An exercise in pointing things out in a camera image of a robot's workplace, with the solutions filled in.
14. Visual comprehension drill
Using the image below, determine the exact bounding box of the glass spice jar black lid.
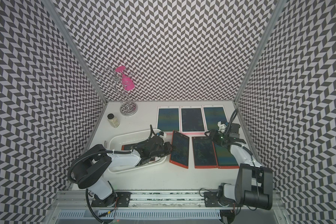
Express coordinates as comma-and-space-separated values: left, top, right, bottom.
107, 113, 120, 128

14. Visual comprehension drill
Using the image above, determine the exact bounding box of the aluminium corner post left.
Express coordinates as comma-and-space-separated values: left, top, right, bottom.
41, 0, 107, 104

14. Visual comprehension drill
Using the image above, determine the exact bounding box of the white plastic storage box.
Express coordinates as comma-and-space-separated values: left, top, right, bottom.
106, 130, 167, 174

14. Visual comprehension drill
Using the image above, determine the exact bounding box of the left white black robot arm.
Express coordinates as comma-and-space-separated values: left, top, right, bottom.
67, 135, 172, 200

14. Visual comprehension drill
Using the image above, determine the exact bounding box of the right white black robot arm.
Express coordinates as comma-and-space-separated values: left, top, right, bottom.
204, 121, 273, 210

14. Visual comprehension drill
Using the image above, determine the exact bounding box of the aluminium corner post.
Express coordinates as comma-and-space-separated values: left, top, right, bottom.
41, 0, 107, 104
234, 0, 287, 105

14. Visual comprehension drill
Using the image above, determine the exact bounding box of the chrome wire jewelry stand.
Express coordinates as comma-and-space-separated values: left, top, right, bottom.
95, 68, 138, 117

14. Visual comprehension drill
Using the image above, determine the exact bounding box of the aluminium corner post right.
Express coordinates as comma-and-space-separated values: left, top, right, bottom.
234, 0, 287, 105

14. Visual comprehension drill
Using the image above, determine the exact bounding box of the pink writing tablet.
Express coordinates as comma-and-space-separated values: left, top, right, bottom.
180, 106, 205, 133
156, 106, 181, 133
202, 105, 228, 131

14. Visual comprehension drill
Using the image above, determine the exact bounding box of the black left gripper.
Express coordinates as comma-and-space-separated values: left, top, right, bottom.
151, 142, 177, 159

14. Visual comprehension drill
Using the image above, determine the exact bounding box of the red writing tablet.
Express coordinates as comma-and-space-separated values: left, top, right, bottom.
169, 131, 190, 169
121, 144, 156, 163
192, 136, 218, 169
214, 143, 239, 169

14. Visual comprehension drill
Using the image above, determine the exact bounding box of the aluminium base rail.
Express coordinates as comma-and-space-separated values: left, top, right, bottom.
49, 189, 286, 211

